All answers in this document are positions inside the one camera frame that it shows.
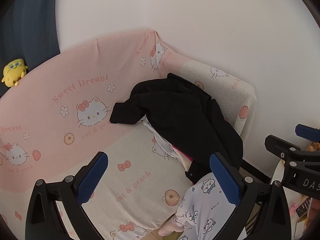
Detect black pants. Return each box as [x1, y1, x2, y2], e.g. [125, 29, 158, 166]
[150, 97, 244, 184]

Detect pink Hello Kitty sofa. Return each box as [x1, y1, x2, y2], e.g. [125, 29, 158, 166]
[0, 29, 257, 240]

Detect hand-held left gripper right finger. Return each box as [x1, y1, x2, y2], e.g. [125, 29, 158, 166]
[209, 152, 292, 240]

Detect person's printed pajama pants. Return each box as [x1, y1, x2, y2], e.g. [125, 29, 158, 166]
[174, 172, 248, 240]

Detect white printed garment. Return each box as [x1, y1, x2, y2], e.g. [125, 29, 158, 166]
[142, 120, 182, 160]

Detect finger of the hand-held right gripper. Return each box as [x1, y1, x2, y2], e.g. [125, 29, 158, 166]
[295, 124, 320, 143]
[264, 134, 320, 163]

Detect white gold-frame side table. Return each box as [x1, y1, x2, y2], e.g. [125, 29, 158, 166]
[271, 159, 320, 240]

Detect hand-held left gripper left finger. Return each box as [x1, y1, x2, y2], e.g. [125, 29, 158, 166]
[25, 151, 109, 240]

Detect dark blue curtain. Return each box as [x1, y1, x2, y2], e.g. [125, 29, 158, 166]
[0, 0, 62, 98]

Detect pink garment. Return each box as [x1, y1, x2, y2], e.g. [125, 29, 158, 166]
[172, 146, 194, 164]

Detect brown snack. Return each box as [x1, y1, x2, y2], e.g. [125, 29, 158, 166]
[306, 141, 320, 153]

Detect yellow plush toy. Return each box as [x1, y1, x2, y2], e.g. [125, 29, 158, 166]
[1, 58, 28, 87]

